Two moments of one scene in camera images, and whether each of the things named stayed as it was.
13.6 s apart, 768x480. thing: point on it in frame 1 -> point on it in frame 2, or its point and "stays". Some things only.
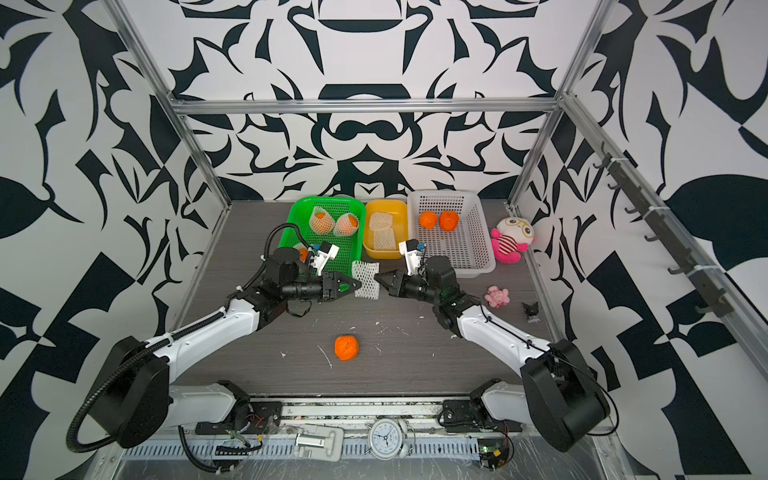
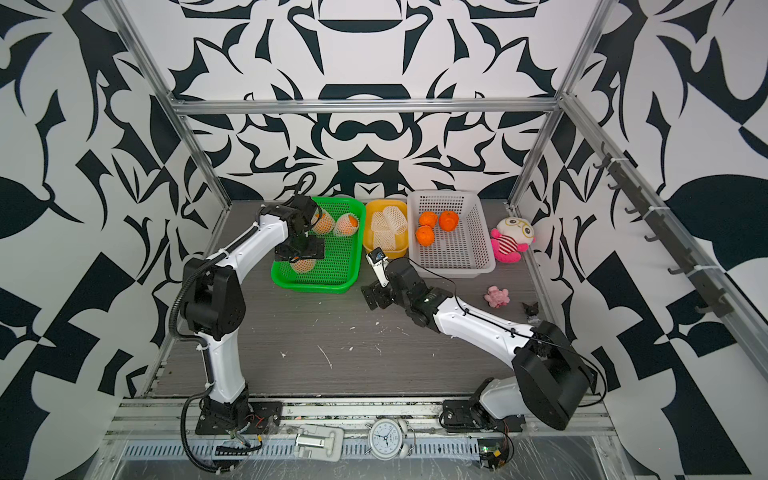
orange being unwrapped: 428,220 stays
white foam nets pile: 384,240 stays
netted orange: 346,347 -> 425,235
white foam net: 364,272 -> 395,220
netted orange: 449,220 stays
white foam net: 381,221 stays
